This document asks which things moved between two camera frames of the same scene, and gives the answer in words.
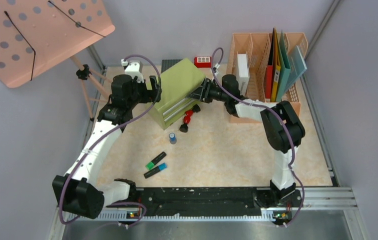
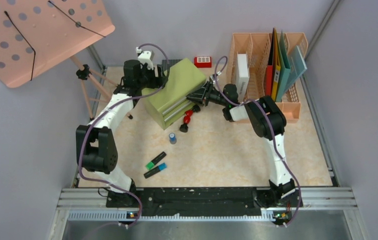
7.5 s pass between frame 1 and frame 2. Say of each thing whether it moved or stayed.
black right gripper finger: stayed
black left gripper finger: moved
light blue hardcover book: stayed
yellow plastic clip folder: stayed
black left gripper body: moved
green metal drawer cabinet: stayed
